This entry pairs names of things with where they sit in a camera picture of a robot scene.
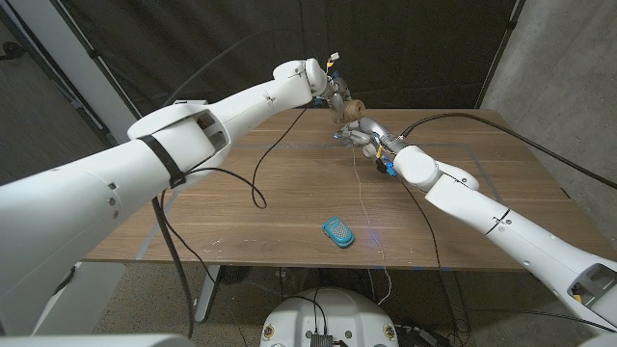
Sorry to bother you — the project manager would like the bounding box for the blue oval scrubber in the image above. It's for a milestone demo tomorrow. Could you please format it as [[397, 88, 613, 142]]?
[[321, 216, 356, 250]]

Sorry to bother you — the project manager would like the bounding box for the brown twine strand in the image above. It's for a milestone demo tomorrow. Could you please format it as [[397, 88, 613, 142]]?
[[351, 142, 394, 307]]

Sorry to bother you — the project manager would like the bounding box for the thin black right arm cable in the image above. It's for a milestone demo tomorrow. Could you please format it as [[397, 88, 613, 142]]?
[[397, 177, 617, 334]]

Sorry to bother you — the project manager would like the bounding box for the dark grey wall rail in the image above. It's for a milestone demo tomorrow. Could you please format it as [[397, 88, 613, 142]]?
[[0, 4, 118, 148]]

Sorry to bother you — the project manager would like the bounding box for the black torso cable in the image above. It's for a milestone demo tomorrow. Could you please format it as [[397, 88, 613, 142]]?
[[287, 287, 330, 334]]

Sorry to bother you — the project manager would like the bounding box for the white table leg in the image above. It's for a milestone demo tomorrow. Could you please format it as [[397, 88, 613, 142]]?
[[194, 264, 223, 323]]

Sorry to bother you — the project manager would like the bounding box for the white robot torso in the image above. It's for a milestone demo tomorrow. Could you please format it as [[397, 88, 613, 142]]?
[[259, 287, 400, 347]]

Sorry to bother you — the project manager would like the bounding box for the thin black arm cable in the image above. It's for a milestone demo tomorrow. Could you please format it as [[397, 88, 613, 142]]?
[[159, 106, 309, 347], [397, 177, 617, 334]]

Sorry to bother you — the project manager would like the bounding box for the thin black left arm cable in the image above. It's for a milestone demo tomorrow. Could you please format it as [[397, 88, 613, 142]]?
[[159, 106, 309, 347]]

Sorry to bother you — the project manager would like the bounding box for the black backdrop frame pole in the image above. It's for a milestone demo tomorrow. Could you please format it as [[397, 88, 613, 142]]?
[[47, 0, 146, 127], [474, 0, 526, 110]]

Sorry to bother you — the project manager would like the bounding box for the brown twine spool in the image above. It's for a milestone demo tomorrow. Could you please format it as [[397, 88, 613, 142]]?
[[340, 98, 367, 124]]

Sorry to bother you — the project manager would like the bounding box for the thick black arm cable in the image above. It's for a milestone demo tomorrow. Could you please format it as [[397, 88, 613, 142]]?
[[149, 31, 334, 339], [400, 112, 617, 191]]

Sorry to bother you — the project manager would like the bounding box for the black wall fixture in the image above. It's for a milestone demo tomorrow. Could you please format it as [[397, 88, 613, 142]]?
[[0, 40, 28, 63]]

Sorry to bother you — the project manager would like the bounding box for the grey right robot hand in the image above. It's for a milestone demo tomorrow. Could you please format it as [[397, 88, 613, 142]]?
[[335, 117, 410, 155]]

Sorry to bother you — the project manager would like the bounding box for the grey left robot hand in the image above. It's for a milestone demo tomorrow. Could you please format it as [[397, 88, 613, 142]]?
[[323, 74, 353, 125]]

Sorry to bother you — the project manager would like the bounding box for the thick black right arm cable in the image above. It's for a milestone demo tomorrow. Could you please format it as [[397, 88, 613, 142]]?
[[400, 112, 617, 191]]

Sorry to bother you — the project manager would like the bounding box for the black floor cable bundle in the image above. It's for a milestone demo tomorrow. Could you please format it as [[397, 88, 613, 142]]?
[[394, 323, 467, 347]]

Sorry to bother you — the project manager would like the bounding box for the black backdrop curtain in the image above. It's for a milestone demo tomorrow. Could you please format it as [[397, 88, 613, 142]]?
[[57, 0, 520, 134]]

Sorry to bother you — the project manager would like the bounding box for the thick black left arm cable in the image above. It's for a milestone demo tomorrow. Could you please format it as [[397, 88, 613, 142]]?
[[149, 31, 334, 339]]

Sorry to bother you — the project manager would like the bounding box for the black ribbed disc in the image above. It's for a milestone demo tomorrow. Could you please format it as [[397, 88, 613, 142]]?
[[216, 264, 255, 286]]

